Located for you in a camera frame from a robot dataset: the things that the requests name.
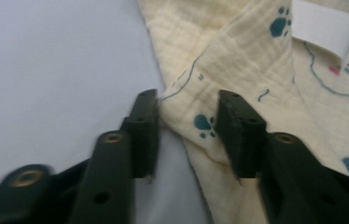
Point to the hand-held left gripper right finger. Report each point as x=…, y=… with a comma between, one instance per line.
x=281, y=174

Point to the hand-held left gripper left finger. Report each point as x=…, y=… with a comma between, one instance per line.
x=113, y=174

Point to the cream paw print cloth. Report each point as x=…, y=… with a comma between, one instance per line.
x=241, y=62

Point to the white table mat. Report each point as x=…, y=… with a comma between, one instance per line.
x=54, y=62

